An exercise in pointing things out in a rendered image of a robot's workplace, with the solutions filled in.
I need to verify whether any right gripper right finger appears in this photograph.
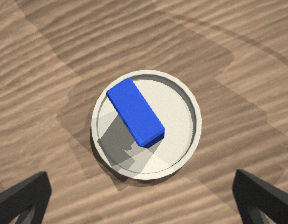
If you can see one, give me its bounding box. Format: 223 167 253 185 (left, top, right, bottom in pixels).
232 169 288 224

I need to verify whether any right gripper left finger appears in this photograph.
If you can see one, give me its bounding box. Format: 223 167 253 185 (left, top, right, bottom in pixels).
0 171 52 224

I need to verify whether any blue block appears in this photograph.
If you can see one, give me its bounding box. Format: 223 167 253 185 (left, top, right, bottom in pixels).
106 78 165 148

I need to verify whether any white saucer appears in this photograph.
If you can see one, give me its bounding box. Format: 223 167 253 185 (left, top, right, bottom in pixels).
91 70 202 180

